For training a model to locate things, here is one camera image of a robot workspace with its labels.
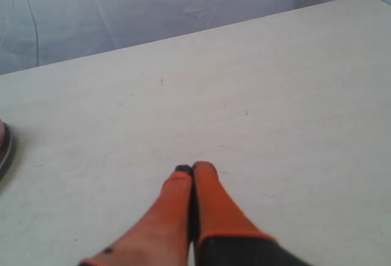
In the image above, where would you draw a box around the round metal plate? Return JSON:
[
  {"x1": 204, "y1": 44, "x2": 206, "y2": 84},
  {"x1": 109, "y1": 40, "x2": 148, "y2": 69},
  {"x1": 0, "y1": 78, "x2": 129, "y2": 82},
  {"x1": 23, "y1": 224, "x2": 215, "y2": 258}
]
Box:
[{"x1": 1, "y1": 122, "x2": 16, "y2": 179}]

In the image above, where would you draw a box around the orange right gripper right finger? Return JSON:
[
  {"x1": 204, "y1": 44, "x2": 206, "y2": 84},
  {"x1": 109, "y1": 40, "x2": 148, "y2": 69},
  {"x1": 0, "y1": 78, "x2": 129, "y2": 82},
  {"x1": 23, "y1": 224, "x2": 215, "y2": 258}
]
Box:
[{"x1": 193, "y1": 161, "x2": 309, "y2": 265}]

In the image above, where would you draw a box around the white backdrop cloth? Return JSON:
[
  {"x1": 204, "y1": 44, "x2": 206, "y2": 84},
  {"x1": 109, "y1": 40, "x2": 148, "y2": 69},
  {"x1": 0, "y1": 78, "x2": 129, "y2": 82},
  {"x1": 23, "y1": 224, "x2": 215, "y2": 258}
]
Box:
[{"x1": 0, "y1": 0, "x2": 391, "y2": 76}]

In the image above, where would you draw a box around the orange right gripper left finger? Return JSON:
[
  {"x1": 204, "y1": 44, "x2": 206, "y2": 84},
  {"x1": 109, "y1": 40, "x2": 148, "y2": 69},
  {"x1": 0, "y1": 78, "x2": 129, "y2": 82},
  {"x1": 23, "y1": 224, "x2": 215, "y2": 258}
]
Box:
[{"x1": 79, "y1": 165, "x2": 193, "y2": 265}]

